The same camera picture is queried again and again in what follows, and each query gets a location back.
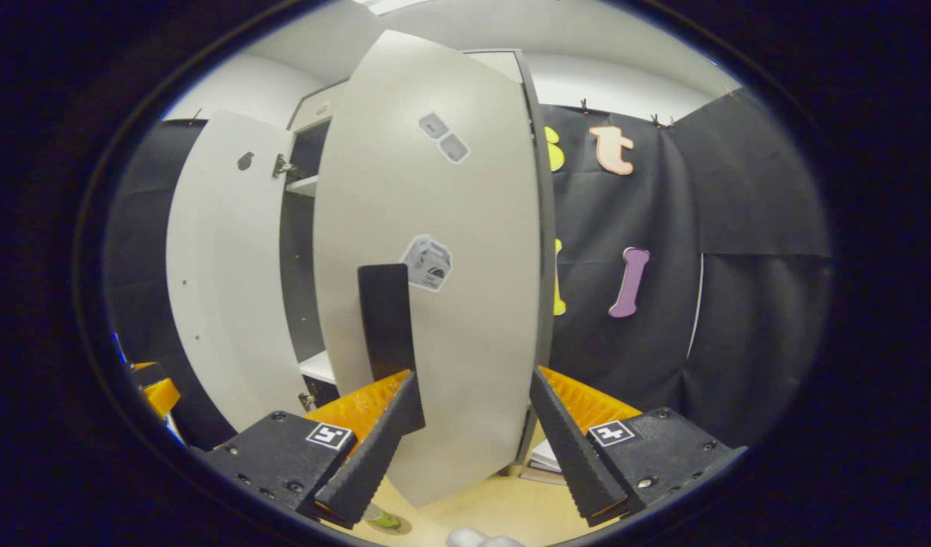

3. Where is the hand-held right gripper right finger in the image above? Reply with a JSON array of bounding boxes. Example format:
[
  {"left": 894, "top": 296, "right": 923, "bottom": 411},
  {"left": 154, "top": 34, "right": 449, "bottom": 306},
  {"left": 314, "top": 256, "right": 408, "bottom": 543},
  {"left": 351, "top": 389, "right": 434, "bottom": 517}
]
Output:
[{"left": 529, "top": 367, "right": 749, "bottom": 527}]

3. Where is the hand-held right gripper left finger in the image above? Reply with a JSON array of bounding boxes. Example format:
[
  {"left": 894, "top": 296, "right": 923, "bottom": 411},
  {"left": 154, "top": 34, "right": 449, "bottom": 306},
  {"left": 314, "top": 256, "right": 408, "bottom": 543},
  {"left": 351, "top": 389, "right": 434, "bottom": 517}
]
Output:
[{"left": 205, "top": 370, "right": 418, "bottom": 530}]

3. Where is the green label plastic bottle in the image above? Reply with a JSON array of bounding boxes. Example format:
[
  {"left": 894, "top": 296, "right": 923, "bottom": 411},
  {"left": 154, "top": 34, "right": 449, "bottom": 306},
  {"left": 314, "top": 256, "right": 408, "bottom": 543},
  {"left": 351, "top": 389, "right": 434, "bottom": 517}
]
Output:
[{"left": 361, "top": 504, "right": 402, "bottom": 530}]

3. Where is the white cabinet door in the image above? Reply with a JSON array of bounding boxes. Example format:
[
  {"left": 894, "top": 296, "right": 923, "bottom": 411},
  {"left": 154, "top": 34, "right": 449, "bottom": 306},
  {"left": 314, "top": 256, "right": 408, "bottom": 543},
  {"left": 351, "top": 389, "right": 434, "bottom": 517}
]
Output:
[
  {"left": 166, "top": 111, "right": 318, "bottom": 432},
  {"left": 314, "top": 30, "right": 546, "bottom": 507}
]

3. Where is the white and grey cabinet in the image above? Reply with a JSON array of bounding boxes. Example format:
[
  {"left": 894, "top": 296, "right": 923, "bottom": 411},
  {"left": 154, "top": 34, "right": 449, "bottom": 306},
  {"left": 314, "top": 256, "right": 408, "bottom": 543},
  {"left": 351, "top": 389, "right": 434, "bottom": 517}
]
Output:
[{"left": 279, "top": 49, "right": 557, "bottom": 468}]

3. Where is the small paper stack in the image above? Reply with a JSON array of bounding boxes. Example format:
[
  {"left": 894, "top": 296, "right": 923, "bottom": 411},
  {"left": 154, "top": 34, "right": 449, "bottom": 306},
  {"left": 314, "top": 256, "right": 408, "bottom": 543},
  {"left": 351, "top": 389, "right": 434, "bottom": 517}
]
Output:
[{"left": 520, "top": 437, "right": 566, "bottom": 487}]

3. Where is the black backdrop cloth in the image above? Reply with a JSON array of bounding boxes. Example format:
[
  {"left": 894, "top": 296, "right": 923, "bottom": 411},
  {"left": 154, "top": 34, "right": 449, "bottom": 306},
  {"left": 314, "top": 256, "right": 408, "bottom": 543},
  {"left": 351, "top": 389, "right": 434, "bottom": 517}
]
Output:
[{"left": 105, "top": 87, "right": 831, "bottom": 449}]

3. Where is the black cabinet door handle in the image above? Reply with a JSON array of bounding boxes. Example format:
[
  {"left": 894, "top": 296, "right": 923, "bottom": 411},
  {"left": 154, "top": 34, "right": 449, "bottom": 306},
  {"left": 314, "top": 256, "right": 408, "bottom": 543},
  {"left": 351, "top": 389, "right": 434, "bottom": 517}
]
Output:
[{"left": 358, "top": 264, "right": 426, "bottom": 435}]

